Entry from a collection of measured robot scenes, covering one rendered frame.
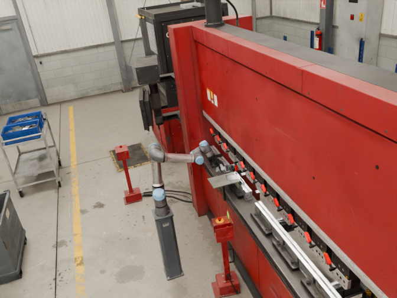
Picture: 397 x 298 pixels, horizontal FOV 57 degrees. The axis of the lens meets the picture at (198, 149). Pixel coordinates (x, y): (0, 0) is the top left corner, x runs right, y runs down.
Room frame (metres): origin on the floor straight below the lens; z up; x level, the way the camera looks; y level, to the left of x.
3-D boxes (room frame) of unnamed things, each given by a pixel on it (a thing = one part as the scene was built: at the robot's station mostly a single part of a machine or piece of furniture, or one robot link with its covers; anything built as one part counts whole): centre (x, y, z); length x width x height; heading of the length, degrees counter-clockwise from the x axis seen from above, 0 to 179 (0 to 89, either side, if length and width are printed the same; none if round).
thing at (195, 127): (3.99, -0.28, 1.15); 0.85 x 0.25 x 2.30; 104
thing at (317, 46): (8.31, -2.95, 1.04); 0.18 x 0.17 x 0.56; 15
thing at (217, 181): (2.97, -0.20, 1.00); 0.26 x 0.18 x 0.01; 104
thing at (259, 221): (2.40, -0.43, 0.89); 0.30 x 0.05 x 0.03; 14
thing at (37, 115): (5.52, 2.64, 0.92); 0.50 x 0.36 x 0.18; 105
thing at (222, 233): (2.60, -0.13, 0.75); 0.20 x 0.16 x 0.18; 7
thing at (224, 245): (2.60, -0.13, 0.39); 0.05 x 0.05 x 0.54; 7
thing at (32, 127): (5.11, 2.55, 0.92); 0.50 x 0.36 x 0.18; 105
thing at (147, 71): (4.10, 0.45, 1.53); 0.51 x 0.25 x 0.85; 4
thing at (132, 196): (4.37, 1.00, 0.41); 0.25 x 0.20 x 0.83; 104
